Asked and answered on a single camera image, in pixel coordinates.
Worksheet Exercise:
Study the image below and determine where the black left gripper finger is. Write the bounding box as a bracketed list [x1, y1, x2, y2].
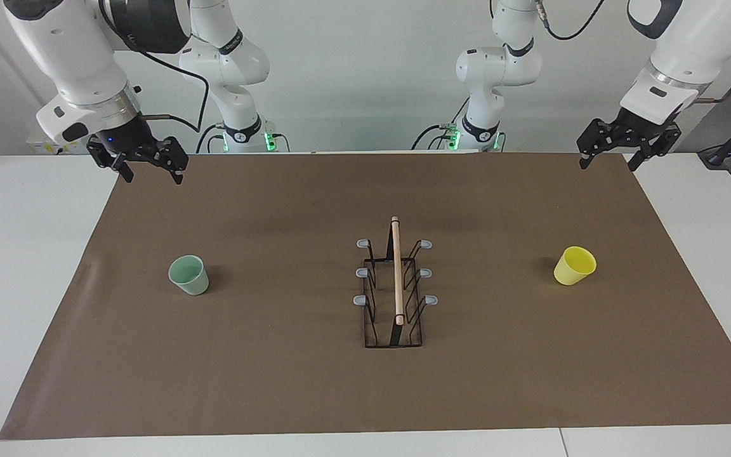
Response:
[627, 124, 683, 173]
[577, 118, 621, 171]

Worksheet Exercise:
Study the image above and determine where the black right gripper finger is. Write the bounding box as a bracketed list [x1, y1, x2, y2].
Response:
[86, 137, 136, 184]
[152, 136, 190, 186]

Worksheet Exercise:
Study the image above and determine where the pale green plastic cup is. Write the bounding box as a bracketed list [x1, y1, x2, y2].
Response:
[168, 255, 209, 296]

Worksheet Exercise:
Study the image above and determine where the yellow plastic cup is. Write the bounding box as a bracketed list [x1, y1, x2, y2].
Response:
[553, 246, 597, 286]

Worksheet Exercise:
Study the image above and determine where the white power strip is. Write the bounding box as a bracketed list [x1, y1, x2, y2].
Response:
[26, 136, 96, 156]

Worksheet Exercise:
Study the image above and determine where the brown table mat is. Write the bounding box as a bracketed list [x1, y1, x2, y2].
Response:
[0, 152, 731, 440]

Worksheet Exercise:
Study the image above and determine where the black right base cable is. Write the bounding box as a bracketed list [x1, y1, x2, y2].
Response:
[195, 124, 227, 154]

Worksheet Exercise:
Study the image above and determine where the black base cable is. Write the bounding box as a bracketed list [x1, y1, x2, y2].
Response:
[195, 124, 227, 154]
[411, 124, 452, 151]

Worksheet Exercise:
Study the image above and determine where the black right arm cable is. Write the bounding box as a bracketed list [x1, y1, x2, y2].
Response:
[99, 0, 211, 134]

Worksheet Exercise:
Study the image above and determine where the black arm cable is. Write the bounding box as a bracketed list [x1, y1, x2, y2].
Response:
[99, 0, 211, 134]
[534, 0, 731, 105]

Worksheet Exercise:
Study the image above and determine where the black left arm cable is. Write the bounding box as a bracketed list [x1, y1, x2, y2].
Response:
[534, 0, 731, 105]

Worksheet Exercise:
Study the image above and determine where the black left base cable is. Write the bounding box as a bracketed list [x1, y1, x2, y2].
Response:
[411, 124, 452, 151]

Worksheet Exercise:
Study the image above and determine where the black wire cup rack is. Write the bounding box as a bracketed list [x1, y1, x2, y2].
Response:
[353, 216, 439, 348]

